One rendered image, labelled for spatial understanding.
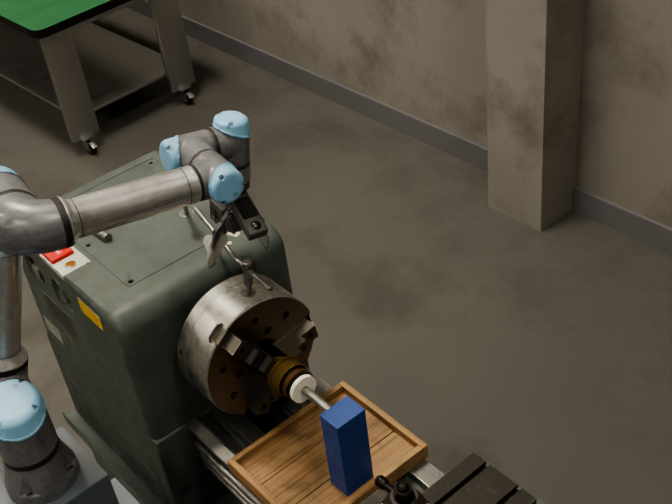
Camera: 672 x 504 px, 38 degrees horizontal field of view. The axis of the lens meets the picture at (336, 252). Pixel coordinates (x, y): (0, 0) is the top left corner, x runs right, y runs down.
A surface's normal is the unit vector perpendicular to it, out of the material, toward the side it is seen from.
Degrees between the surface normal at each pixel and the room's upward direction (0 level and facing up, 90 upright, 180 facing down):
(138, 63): 0
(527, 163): 90
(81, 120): 90
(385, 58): 90
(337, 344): 0
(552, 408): 0
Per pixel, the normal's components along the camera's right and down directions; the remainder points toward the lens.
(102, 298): -0.11, -0.79
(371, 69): -0.74, 0.47
